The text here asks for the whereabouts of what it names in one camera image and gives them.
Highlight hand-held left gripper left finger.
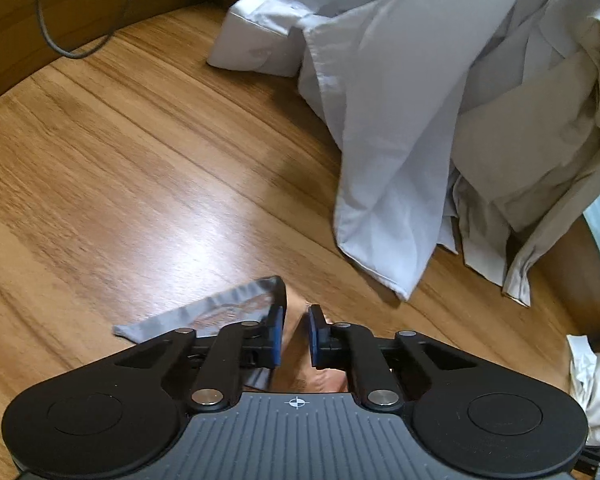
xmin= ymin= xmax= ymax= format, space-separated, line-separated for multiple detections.
xmin=112 ymin=304 xmax=286 ymax=413

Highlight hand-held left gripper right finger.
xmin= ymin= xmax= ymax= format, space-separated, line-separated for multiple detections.
xmin=306 ymin=304 xmax=481 ymax=413

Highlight grey orange patterned cloth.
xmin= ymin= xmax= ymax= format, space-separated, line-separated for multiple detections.
xmin=112 ymin=275 xmax=351 ymax=393

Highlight white shirt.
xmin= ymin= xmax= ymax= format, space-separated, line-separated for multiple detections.
xmin=206 ymin=0 xmax=551 ymax=302

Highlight crumpled white cloth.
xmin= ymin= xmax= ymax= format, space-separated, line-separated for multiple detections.
xmin=566 ymin=334 xmax=600 ymax=411

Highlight beige shirt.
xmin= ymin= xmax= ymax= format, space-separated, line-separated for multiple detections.
xmin=450 ymin=0 xmax=600 ymax=308

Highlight grey cable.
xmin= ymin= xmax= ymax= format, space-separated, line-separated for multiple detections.
xmin=30 ymin=0 xmax=148 ymax=58

